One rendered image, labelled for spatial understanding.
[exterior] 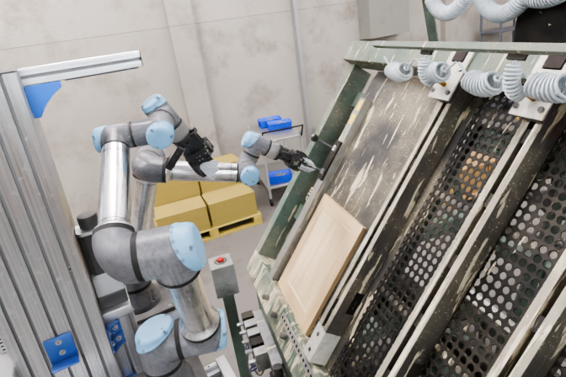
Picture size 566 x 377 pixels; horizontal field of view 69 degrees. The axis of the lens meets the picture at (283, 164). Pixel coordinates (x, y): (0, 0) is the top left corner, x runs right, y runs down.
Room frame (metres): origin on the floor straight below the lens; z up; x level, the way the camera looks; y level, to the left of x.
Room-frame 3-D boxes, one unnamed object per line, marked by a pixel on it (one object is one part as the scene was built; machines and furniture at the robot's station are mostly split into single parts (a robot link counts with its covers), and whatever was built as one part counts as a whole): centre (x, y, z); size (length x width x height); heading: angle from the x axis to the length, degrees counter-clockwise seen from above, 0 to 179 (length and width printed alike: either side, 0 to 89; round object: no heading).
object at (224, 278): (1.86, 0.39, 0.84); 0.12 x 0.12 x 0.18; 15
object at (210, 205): (4.17, 0.93, 0.32); 1.13 x 0.78 x 0.65; 116
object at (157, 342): (1.00, 0.44, 1.20); 0.13 x 0.12 x 0.14; 98
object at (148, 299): (1.45, 0.66, 1.09); 0.15 x 0.15 x 0.10
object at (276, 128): (4.84, 0.05, 0.47); 0.99 x 0.58 x 0.94; 18
